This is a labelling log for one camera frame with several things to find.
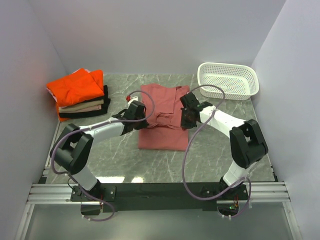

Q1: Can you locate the pink red t shirt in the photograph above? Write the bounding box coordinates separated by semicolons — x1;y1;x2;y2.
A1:
138;83;190;151

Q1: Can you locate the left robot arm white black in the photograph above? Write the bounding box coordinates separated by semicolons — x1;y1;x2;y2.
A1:
50;100;148;201

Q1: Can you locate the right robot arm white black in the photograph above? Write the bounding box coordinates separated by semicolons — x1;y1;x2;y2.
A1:
180;92;269;201

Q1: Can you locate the beige folded t shirt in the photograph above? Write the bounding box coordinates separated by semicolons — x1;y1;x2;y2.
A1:
58;99;104;113

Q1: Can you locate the white perforated plastic basket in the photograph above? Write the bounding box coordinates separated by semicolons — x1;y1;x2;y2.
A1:
197;62;260;101

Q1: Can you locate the orange folded t shirt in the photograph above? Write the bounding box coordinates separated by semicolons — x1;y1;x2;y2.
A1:
46;68;104;108

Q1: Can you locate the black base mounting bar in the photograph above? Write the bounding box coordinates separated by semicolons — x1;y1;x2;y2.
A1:
70;182;248;212

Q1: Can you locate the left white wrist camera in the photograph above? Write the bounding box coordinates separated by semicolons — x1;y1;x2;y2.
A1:
126;95;139;105

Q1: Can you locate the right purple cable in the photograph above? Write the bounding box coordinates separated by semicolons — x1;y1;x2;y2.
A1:
181;84;253;220

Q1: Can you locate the aluminium rail frame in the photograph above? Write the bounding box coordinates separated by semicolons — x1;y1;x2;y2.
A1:
27;146;290;205

